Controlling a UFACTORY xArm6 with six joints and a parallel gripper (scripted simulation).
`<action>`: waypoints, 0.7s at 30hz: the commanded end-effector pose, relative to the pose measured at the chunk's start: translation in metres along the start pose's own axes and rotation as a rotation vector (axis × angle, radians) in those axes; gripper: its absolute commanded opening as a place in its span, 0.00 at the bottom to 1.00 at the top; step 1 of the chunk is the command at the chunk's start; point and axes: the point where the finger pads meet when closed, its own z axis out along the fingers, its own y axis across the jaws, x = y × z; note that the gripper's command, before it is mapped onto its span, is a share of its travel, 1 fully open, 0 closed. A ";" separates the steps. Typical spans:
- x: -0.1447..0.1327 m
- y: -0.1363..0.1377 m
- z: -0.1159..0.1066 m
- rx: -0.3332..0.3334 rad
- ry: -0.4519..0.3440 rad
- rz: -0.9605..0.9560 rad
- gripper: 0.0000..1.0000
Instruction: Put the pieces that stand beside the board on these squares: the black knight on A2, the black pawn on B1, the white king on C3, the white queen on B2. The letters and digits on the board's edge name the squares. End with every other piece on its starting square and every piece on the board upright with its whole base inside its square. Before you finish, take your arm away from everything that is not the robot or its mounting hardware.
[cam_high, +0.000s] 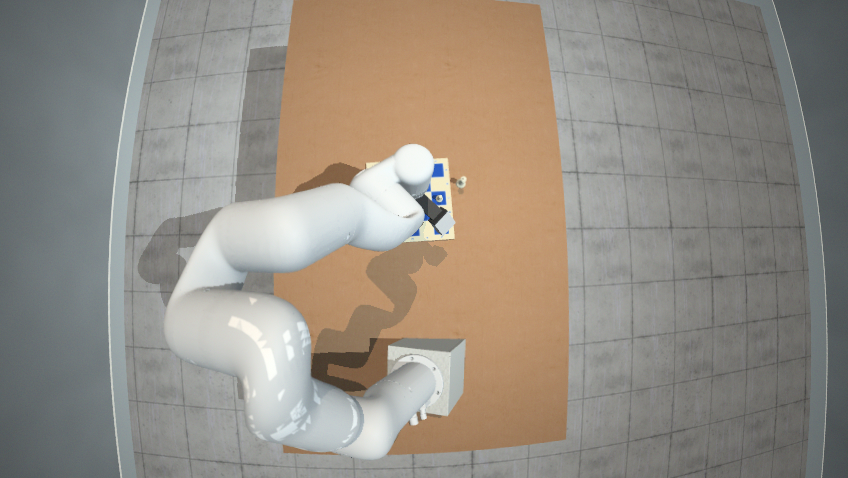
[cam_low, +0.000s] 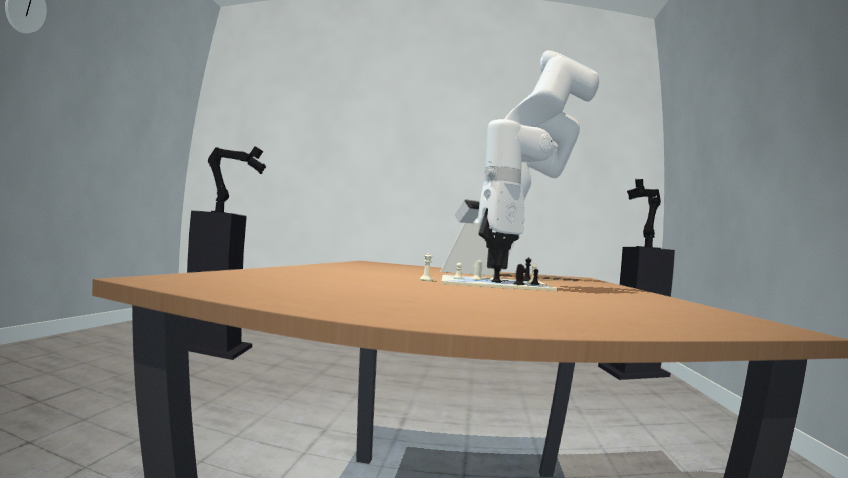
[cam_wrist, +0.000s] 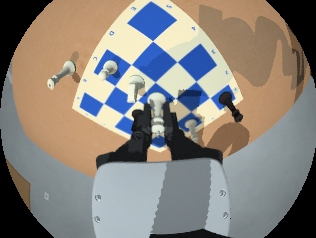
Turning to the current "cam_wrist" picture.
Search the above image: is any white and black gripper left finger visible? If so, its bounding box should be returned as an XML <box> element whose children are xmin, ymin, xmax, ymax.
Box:
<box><xmin>96</xmin><ymin>103</ymin><xmax>152</xmax><ymax>169</ymax></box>

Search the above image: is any blue and cream chessboard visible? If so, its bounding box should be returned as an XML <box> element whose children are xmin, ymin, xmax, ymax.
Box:
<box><xmin>72</xmin><ymin>0</ymin><xmax>243</xmax><ymax>139</ymax></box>

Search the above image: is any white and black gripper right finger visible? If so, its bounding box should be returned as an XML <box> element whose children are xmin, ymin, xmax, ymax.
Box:
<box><xmin>163</xmin><ymin>102</ymin><xmax>223</xmax><ymax>164</ymax></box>

